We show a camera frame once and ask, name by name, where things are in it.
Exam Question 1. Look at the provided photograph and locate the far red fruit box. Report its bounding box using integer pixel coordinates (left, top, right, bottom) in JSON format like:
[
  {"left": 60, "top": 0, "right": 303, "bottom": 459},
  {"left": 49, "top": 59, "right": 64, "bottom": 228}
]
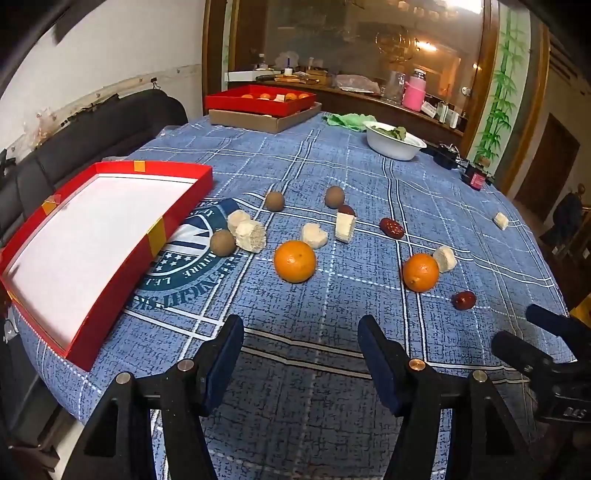
[{"left": 204, "top": 84, "right": 317, "bottom": 118}]

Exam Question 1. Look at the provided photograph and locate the beige cake chunk small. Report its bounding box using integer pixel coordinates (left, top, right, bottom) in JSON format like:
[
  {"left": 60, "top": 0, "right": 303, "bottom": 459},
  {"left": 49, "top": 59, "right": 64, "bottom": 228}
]
[{"left": 228, "top": 209, "right": 250, "bottom": 236}]

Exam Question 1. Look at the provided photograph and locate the brown round longan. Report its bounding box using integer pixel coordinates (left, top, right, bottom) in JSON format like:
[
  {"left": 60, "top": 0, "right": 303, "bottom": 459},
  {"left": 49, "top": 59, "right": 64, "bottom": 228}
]
[
  {"left": 211, "top": 229, "right": 236, "bottom": 257},
  {"left": 325, "top": 185, "right": 345, "bottom": 209},
  {"left": 264, "top": 191, "right": 284, "bottom": 212}
]

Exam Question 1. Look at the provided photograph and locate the brown cardboard box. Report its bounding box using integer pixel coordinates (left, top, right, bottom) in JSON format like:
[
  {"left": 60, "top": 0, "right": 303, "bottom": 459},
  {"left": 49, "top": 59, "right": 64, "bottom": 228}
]
[{"left": 208, "top": 102, "right": 322, "bottom": 134}]

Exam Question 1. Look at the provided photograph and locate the red jujube date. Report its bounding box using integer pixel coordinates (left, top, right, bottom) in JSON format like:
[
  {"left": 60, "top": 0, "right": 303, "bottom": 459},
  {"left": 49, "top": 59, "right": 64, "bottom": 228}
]
[
  {"left": 452, "top": 291, "right": 477, "bottom": 311},
  {"left": 379, "top": 218, "right": 405, "bottom": 240}
]

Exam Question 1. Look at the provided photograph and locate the beige cake chunk large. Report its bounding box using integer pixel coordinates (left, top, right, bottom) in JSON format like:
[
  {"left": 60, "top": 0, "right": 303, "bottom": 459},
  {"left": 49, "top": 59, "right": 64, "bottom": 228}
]
[{"left": 235, "top": 220, "right": 266, "bottom": 253}]

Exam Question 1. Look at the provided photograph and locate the orange mandarin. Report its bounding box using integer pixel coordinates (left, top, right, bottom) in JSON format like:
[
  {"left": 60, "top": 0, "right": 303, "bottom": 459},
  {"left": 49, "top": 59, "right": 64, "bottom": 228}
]
[
  {"left": 273, "top": 240, "right": 317, "bottom": 284},
  {"left": 402, "top": 253, "right": 440, "bottom": 293}
]

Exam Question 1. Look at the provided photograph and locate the red black device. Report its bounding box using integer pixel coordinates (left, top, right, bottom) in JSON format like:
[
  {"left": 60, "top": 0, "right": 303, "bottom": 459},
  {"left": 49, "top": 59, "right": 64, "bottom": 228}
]
[{"left": 461, "top": 163, "right": 492, "bottom": 191}]

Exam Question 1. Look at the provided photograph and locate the beige cake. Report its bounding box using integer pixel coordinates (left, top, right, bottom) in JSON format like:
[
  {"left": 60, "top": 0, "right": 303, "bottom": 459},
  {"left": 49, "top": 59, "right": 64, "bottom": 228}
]
[
  {"left": 493, "top": 212, "right": 509, "bottom": 231},
  {"left": 432, "top": 245, "right": 457, "bottom": 273}
]

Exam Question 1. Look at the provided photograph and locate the wooden sideboard counter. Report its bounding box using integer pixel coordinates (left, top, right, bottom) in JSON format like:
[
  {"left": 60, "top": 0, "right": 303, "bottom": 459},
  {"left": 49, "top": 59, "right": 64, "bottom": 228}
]
[{"left": 228, "top": 81, "right": 463, "bottom": 147}]

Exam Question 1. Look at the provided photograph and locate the red tray white inside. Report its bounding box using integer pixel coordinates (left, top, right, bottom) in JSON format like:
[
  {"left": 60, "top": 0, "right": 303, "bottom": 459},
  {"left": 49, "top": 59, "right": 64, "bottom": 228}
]
[{"left": 1, "top": 160, "right": 213, "bottom": 371}]

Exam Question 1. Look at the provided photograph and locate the green cloth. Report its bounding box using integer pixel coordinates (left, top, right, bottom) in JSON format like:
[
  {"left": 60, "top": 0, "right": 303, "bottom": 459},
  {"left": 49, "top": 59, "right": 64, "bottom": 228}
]
[{"left": 322, "top": 113, "right": 376, "bottom": 132}]

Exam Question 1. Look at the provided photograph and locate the beige cake chunk heart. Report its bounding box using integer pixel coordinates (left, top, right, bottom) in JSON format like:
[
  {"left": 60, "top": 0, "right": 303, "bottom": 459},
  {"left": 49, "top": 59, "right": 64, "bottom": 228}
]
[{"left": 301, "top": 223, "right": 328, "bottom": 250}]

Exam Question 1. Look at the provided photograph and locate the black leather sofa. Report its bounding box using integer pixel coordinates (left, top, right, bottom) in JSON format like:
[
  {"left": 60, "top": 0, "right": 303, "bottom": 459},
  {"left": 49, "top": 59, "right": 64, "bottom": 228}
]
[{"left": 0, "top": 89, "right": 187, "bottom": 245}]

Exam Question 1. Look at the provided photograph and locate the white bowl with greens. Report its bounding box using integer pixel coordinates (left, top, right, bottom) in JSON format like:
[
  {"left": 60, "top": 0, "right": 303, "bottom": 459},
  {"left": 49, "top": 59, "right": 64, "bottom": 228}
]
[{"left": 363, "top": 121, "right": 427, "bottom": 161}]

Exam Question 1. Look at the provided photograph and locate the black charger box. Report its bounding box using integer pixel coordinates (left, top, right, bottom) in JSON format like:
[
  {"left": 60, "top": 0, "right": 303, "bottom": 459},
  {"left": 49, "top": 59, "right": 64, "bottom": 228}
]
[{"left": 433, "top": 143, "right": 461, "bottom": 170}]

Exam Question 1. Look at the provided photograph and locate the pink thermos bottle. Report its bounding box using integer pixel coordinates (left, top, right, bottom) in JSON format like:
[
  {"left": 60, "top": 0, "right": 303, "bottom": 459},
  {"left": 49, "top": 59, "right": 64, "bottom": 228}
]
[{"left": 403, "top": 68, "right": 427, "bottom": 112}]

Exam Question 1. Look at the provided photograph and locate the blue plaid tablecloth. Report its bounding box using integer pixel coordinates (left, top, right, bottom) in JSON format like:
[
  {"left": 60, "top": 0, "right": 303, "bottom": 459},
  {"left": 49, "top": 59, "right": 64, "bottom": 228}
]
[{"left": 16, "top": 116, "right": 571, "bottom": 479}]

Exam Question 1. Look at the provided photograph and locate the white cake block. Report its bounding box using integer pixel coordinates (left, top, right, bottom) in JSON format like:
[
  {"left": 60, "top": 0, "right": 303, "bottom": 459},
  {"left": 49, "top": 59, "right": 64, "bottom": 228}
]
[{"left": 335, "top": 212, "right": 356, "bottom": 243}]

